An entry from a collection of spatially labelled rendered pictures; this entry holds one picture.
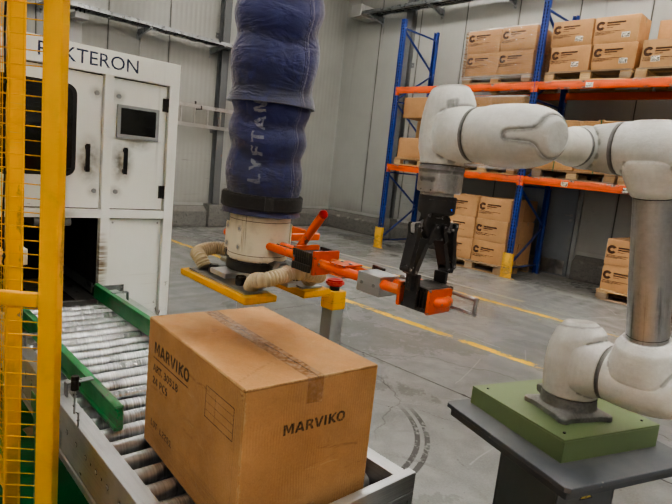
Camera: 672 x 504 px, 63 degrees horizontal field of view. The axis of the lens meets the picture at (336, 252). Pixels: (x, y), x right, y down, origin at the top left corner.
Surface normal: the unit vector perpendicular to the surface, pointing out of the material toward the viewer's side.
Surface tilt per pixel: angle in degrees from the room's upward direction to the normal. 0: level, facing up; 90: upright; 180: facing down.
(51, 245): 90
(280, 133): 70
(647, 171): 108
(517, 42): 90
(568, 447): 90
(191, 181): 90
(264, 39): 76
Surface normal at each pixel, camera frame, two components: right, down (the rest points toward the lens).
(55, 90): 0.07, 0.16
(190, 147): 0.69, 0.18
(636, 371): -0.77, 0.19
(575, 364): -0.74, -0.08
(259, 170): 0.10, -0.08
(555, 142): 0.48, 0.18
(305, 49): 0.71, -0.07
